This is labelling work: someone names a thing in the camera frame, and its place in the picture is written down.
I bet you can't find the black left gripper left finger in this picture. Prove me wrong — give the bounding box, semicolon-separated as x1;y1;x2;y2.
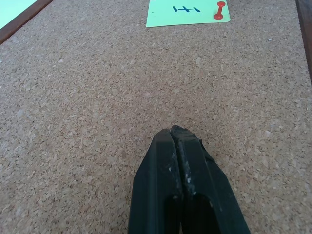
128;128;184;234

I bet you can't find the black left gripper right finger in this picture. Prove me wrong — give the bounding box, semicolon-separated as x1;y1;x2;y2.
170;125;251;234

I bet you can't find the green sticky note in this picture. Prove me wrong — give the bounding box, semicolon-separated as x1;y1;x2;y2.
146;0;231;28

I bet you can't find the red pushpin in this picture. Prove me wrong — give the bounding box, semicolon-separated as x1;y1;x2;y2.
214;1;226;20

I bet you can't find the cork board with wooden frame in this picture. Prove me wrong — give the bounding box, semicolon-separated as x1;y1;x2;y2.
0;0;312;234

